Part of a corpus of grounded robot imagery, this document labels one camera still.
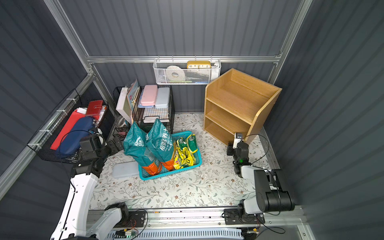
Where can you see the floral table mat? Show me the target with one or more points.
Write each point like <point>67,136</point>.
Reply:
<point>212,184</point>

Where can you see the white book in organizer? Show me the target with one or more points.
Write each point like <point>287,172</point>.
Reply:
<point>123,106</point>

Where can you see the wooden shelf unit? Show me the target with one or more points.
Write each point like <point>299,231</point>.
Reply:
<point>236,102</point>

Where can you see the light grey flat lid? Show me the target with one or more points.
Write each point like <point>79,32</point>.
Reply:
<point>126,170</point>

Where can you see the light blue pencil case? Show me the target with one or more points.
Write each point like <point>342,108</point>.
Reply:
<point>163,98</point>

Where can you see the white wire wall basket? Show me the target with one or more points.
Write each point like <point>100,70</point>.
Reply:
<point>193,77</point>

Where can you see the black wire desk organizer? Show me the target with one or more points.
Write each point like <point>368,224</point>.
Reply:
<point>146,116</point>

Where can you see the dark red wallet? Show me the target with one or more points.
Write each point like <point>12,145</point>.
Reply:
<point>94,108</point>

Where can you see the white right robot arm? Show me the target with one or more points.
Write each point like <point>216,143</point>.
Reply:
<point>271,188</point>

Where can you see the teal plastic basket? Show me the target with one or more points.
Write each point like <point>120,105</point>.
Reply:
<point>145,176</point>

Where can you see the black rail base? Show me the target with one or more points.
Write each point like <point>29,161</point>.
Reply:
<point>220,223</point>

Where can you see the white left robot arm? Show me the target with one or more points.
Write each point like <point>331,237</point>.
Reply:
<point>85,173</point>

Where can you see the teal fertilizer bag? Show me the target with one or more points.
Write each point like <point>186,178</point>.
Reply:
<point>135,146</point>
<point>159,142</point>

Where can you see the navy blue pouch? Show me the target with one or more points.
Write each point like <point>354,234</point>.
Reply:
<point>69,143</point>

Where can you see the pink pencil case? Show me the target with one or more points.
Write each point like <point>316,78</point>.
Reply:
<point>149,95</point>

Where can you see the black wire side basket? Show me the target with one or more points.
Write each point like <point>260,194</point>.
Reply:
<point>42,141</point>

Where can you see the white tape roll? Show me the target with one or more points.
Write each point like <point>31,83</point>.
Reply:
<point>175,74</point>

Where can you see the yellow fertilizer packet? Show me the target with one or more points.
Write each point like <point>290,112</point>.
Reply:
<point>192,143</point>
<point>180,161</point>
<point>182,148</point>
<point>189,160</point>

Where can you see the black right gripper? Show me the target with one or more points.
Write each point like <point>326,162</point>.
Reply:
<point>234,150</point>

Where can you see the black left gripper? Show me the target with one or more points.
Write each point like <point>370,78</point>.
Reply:
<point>113,145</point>

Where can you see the red folder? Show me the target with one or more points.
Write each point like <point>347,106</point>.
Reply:
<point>74,117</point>

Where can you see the yellow clock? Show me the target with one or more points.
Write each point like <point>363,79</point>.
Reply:
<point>193,65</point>

